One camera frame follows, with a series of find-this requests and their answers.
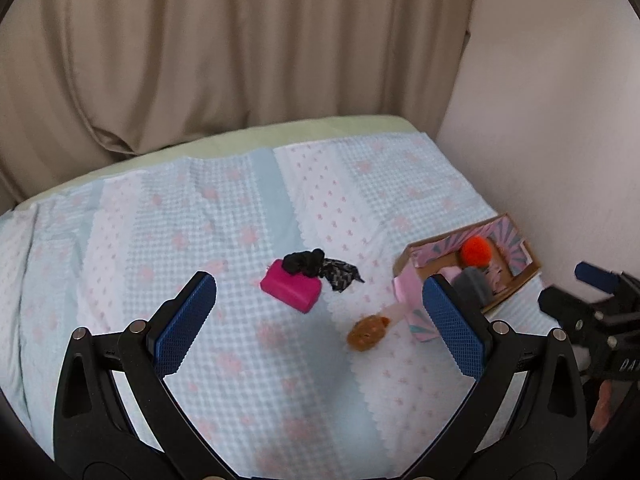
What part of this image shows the grey fuzzy sock bundle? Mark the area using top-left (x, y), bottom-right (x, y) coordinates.
top-left (451, 266), bottom-right (494, 310)

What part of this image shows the orange fluffy pompom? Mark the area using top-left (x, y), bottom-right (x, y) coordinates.
top-left (459, 235), bottom-right (492, 269)

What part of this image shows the black patterned cloth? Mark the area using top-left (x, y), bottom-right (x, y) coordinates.
top-left (282, 248), bottom-right (364, 292)

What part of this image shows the pale green mattress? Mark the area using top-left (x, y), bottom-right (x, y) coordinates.
top-left (15, 115), bottom-right (418, 209)

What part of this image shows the magenta zip pouch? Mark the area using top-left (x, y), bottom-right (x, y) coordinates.
top-left (259, 259), bottom-right (322, 314)

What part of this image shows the beige curtain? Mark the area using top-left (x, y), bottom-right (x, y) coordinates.
top-left (1, 0), bottom-right (473, 200)

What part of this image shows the cardboard box with pink lining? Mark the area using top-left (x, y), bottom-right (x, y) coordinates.
top-left (393, 214), bottom-right (540, 342)

